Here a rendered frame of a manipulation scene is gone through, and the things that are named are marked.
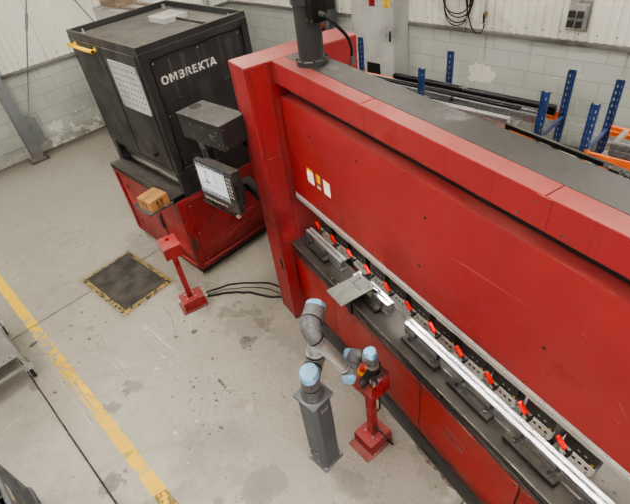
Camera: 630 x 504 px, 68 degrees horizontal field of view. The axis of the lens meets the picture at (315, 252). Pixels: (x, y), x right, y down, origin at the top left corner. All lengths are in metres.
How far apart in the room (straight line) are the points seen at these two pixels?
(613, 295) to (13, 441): 4.23
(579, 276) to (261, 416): 2.70
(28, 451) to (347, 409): 2.49
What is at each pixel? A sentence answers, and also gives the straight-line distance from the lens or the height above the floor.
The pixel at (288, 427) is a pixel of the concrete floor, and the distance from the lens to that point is 3.78.
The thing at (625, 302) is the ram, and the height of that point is 2.06.
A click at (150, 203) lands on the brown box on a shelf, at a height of 1.09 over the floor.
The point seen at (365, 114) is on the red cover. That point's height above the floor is 2.26.
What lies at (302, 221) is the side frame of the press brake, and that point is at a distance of 3.79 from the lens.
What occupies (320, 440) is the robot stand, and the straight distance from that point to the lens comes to 3.25.
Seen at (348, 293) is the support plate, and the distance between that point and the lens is 3.16.
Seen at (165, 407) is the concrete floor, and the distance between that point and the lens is 4.18.
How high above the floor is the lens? 3.25
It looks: 40 degrees down
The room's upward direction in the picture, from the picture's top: 9 degrees counter-clockwise
